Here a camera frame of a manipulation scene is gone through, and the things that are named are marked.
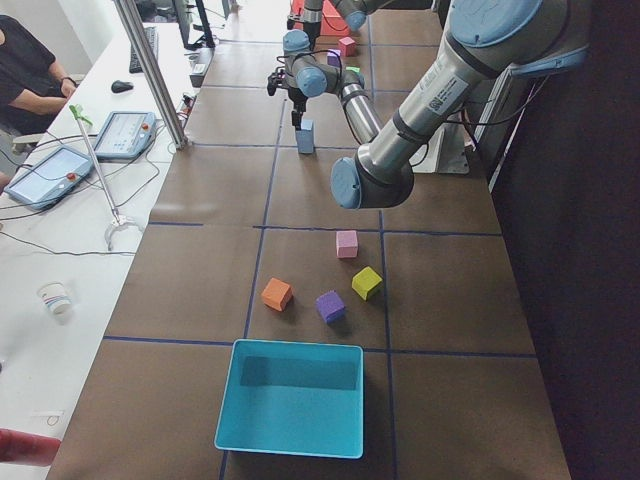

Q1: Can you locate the purple foam block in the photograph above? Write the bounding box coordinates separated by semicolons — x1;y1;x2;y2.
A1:
315;290;346;324
326;49;342;68

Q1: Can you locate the purple foam block left side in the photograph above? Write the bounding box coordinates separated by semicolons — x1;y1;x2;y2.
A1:
315;290;346;324

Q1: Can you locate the paper cup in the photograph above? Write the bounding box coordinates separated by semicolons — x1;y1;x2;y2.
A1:
37;282;72;315

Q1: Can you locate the teach pendant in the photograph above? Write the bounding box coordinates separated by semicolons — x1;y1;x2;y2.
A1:
5;146;94;210
94;111;156;163

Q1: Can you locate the computer mouse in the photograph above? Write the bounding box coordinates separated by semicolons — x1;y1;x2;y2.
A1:
111;80;134;94

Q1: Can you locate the aluminium frame post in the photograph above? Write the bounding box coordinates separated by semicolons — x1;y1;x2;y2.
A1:
114;0;188;151

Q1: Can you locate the red cylinder object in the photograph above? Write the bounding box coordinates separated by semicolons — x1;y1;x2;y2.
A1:
1;428;61;467

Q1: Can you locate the teal plastic bin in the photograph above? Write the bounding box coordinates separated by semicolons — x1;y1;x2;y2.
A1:
214;339;364;459

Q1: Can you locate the light blue foam block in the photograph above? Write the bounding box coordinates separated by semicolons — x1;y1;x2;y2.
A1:
299;118;314;134
295;129;315;155

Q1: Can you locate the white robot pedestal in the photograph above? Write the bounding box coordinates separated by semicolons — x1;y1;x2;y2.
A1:
410;123;470;175

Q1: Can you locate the purple foam block right side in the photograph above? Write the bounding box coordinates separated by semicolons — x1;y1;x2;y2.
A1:
326;49;342;68

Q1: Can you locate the teach pendant far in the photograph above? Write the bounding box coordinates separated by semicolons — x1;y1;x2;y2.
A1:
94;111;156;163

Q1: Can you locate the yellow foam block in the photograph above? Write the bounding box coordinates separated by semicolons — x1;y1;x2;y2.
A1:
351;266;383;301

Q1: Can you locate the pink plastic bin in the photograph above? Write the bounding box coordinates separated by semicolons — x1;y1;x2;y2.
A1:
320;1;351;37

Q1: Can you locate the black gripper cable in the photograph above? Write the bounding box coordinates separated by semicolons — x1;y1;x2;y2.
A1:
274;48;346;74

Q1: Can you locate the magenta foam block far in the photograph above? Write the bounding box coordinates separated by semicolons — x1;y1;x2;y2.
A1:
338;36;357;57

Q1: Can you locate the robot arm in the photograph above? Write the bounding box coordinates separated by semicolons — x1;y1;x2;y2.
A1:
287;0;392;49
267;1;592;209

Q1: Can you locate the teach pendant near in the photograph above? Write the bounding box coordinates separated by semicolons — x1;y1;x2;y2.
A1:
5;146;94;210

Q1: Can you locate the orange foam block left side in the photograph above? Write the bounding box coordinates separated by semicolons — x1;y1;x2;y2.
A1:
261;277;293;312

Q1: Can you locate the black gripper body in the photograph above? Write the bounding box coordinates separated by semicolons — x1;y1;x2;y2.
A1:
288;87;308;118
304;22;320;48

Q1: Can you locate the black monitor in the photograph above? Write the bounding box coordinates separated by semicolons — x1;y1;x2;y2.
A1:
172;0;216;51

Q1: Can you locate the pink foam block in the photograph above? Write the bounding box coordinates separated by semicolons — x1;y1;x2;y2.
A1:
335;230;359;259

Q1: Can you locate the black keyboard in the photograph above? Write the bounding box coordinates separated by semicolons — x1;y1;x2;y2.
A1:
128;25;159;75

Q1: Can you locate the seated person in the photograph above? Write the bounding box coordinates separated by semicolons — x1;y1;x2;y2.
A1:
1;15;78;135

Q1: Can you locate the reacher grabber tool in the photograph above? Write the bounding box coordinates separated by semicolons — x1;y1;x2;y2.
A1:
69;104;144;253

